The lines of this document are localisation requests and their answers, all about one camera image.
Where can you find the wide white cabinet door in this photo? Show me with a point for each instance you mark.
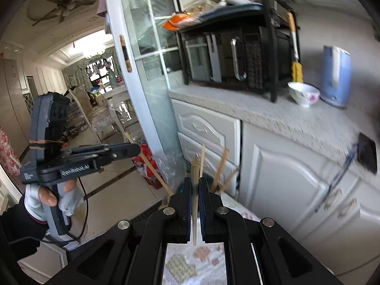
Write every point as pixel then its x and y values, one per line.
pixel 285 181

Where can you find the white floral bowl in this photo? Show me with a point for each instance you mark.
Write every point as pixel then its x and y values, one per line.
pixel 304 95

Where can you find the bundle of wooden chopsticks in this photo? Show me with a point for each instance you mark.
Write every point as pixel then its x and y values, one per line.
pixel 213 154

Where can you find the red floral cloth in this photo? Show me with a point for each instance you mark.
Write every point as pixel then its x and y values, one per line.
pixel 9 151

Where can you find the speckled stone countertop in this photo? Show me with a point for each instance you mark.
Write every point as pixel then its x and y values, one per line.
pixel 267 115

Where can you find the ceiling fan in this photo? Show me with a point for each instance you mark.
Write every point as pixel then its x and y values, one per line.
pixel 66 1

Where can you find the black microwave shelf rack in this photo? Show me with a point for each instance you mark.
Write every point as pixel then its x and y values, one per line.
pixel 271 50

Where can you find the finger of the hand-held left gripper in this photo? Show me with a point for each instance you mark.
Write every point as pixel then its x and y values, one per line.
pixel 121 151

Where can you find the orange snack packet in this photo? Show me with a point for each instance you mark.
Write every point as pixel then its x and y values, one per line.
pixel 181 20

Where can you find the bamboo chopstick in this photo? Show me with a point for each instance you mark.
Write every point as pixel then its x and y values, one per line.
pixel 194 184
pixel 221 166
pixel 202 158
pixel 148 163

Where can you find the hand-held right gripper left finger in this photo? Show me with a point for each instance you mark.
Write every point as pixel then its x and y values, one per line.
pixel 187 210

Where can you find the dark blue tray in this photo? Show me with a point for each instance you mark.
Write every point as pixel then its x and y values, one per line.
pixel 231 10

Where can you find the green window curtains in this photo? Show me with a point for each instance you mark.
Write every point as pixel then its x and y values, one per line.
pixel 86 68

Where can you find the black microwave oven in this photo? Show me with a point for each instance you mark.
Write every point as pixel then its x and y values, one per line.
pixel 234 56

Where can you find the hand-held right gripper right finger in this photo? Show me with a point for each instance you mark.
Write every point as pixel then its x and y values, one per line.
pixel 204 210

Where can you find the yellow dish brush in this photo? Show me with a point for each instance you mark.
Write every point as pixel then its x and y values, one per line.
pixel 295 65

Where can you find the glass dining table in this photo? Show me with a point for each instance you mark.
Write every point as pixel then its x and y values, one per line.
pixel 112 112

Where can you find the white framed glass door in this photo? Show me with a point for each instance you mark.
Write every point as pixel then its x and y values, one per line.
pixel 148 65

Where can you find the person's left forearm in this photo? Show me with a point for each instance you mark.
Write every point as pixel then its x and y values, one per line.
pixel 20 234

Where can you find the narrow white cabinet door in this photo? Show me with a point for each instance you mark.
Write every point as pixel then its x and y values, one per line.
pixel 362 228

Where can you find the red plastic bag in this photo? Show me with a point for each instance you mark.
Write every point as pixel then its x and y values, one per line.
pixel 145 166

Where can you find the brown chopstick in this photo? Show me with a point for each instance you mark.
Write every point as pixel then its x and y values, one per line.
pixel 230 182

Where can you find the blue electric kettle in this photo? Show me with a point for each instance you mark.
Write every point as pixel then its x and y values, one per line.
pixel 335 77

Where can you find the person's left hand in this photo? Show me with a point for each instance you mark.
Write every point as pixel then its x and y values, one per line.
pixel 47 197

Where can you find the white drawer front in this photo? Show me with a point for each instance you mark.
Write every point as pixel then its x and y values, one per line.
pixel 207 124

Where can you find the brass door latch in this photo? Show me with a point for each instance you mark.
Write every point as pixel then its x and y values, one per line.
pixel 125 53

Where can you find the clear plastic bag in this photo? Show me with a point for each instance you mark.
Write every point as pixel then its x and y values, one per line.
pixel 172 169

